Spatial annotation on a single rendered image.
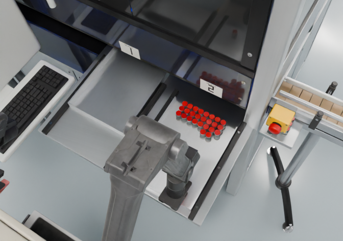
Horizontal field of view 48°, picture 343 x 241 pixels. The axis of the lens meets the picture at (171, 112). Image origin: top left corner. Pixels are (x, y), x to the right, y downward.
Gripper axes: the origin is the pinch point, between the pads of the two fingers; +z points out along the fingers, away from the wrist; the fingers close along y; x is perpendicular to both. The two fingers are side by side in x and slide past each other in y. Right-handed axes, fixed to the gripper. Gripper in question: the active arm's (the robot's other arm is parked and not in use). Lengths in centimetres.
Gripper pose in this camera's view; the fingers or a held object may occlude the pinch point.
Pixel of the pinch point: (174, 202)
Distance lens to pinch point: 127.8
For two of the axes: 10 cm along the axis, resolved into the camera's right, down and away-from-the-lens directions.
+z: -0.3, 5.9, 8.0
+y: 5.1, -6.8, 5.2
